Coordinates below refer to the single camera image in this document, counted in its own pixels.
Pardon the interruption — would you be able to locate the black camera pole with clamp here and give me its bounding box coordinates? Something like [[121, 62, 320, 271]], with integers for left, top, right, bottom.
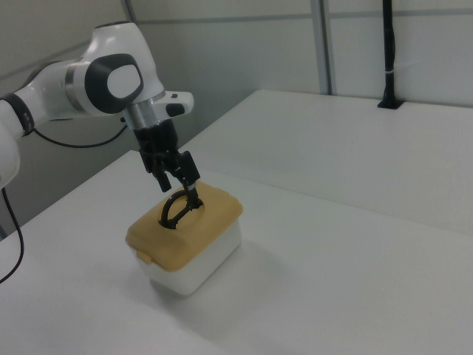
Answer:
[[376, 0, 404, 110]]

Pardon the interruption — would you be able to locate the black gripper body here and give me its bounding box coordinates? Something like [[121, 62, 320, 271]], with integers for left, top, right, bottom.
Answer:
[[132, 120, 185, 175]]

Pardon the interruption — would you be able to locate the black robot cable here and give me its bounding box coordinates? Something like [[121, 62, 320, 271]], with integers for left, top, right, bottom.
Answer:
[[0, 117, 129, 285]]

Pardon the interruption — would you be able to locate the black velcro strap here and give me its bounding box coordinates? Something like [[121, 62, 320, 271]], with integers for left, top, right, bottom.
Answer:
[[1, 92, 35, 137]]

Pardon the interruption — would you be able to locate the tan case lid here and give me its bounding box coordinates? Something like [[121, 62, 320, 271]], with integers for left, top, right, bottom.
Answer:
[[125, 180, 245, 274]]

